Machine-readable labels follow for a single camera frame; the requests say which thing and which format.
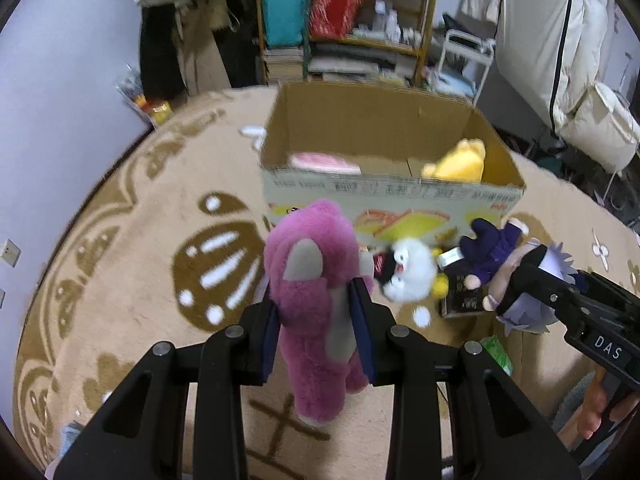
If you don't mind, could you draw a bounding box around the green tissue pack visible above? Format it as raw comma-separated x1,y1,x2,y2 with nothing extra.
480,335,514,376

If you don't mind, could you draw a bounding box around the white metal trolley cart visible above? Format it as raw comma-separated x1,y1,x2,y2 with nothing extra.
427,29,496,106

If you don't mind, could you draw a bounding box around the snack bag by wall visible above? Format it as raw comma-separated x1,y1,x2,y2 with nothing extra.
116,65,174,128

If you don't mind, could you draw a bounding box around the white fluffy plush toy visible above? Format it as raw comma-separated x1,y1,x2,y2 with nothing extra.
373,237,449,304

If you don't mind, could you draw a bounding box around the person's right hand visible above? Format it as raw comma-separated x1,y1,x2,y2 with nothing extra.
558,366,639,448

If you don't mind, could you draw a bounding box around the stack of books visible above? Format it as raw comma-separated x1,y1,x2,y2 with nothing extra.
262,47,304,84

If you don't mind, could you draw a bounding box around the white duvet on chair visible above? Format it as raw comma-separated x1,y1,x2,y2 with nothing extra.
497,0,639,174

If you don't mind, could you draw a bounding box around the pink plush bear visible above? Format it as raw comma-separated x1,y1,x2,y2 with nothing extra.
264,200,374,427

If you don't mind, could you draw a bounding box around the red gift bag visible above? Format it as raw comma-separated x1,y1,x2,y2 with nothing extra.
309,0,364,39

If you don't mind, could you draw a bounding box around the pink swirl round cushion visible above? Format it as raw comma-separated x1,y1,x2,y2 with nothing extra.
288,152,361,174

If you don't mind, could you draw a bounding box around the wall power socket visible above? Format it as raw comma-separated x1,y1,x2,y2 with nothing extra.
0,238,22,268

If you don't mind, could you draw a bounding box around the black tissue pack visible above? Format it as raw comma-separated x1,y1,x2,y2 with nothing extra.
436,247,485,318

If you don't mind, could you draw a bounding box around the teal shopping bag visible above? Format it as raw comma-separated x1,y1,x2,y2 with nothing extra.
262,0,307,49

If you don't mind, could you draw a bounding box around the beige trench coat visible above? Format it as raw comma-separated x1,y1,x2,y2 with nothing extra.
175,0,231,96

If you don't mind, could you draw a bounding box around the yellow plush bear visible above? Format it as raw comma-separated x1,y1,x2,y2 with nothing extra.
421,139,486,183

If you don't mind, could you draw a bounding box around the wooden bookshelf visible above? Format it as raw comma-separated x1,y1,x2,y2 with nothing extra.
257,0,436,87

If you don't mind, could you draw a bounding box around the printed cardboard box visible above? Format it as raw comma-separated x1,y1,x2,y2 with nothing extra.
260,81,525,246

